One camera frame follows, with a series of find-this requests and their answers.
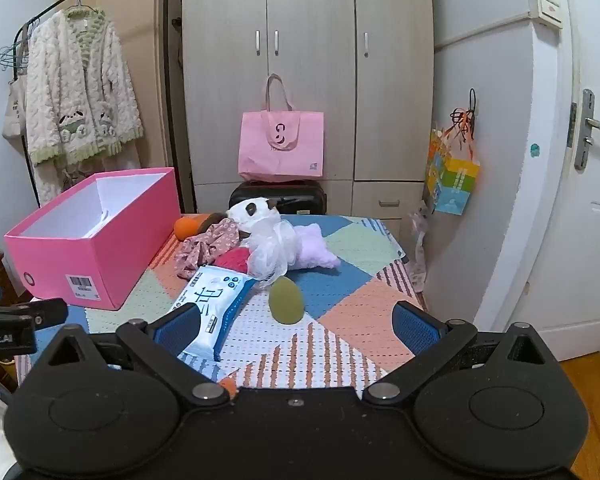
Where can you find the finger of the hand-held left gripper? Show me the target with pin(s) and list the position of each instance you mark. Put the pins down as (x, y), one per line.
(45, 312)

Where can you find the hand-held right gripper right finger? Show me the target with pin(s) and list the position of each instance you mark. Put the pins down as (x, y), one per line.
(415, 330)

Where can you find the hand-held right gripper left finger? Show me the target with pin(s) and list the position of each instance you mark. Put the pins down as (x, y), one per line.
(177, 328)

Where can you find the white blue wet wipes packet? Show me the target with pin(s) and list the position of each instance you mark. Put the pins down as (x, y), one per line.
(220, 300)

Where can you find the pink cardboard box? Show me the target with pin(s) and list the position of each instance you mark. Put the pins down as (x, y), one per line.
(80, 265)

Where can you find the floral pink cloth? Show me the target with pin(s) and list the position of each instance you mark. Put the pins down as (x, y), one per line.
(207, 247)

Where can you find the red fluffy cloth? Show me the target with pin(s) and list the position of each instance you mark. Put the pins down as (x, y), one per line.
(232, 260)

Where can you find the orange carrot plush toy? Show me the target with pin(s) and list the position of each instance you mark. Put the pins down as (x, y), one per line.
(187, 227)

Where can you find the green egg-shaped sponge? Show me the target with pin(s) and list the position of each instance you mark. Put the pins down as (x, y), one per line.
(286, 302)

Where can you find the white plastic bag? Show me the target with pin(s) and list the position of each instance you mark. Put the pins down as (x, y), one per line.
(272, 250)

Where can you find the purple star plush pillow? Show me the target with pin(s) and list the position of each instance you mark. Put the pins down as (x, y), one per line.
(315, 252)

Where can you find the white round plush toy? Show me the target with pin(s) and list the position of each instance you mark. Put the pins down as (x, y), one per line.
(250, 210)

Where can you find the small orange object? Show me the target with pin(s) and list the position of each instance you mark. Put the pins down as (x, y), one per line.
(227, 387)

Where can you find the crumpled pale plastic bag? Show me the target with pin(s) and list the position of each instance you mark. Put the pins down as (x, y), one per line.
(419, 250)

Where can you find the colourful paper gift bag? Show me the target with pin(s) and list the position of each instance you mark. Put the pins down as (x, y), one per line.
(452, 180)

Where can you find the black suitcase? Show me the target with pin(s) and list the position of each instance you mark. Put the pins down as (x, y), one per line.
(305, 200)

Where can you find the white door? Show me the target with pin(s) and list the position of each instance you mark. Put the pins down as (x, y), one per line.
(580, 240)

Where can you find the pink tote bag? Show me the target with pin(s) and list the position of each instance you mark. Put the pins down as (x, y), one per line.
(282, 152)

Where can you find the cream fluffy cardigan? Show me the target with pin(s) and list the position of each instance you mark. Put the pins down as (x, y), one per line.
(80, 90)

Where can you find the beige wooden wardrobe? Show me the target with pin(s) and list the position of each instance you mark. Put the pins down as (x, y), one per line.
(310, 85)

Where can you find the black clothes rack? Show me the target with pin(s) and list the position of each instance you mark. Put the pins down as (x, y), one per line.
(170, 60)

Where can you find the white wall switch box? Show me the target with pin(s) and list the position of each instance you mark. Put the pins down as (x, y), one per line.
(546, 9)

